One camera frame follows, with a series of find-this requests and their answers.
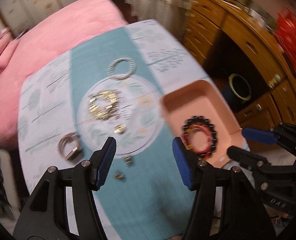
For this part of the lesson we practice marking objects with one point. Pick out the round pearl brooch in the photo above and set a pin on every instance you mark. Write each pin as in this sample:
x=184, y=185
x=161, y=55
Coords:
x=120, y=129

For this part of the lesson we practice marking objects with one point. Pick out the wooden desk with drawers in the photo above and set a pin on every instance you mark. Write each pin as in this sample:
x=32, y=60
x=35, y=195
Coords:
x=225, y=41

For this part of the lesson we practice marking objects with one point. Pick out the gold leaf hair comb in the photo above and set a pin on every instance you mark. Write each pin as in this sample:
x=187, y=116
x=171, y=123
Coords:
x=104, y=104

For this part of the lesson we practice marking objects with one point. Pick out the patterned teal tablecloth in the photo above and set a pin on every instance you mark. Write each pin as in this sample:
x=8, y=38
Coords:
x=143, y=197

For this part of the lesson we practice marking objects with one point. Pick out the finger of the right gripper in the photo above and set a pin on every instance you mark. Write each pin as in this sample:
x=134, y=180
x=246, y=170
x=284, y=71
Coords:
x=251, y=161
x=261, y=136

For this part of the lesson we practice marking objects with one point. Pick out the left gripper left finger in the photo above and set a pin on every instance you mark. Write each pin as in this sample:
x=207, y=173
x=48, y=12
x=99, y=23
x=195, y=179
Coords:
x=45, y=214

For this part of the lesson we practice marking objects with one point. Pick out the pink plastic tray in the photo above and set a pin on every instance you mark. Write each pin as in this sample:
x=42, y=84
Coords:
x=203, y=98

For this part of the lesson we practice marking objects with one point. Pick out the black round bin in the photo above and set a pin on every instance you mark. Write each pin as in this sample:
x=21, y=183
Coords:
x=237, y=92

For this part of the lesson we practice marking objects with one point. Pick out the pink bed cover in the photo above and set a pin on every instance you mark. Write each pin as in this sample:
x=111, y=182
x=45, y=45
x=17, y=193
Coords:
x=60, y=32

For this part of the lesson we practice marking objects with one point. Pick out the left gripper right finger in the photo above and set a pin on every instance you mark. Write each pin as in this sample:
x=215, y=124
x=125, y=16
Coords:
x=243, y=215

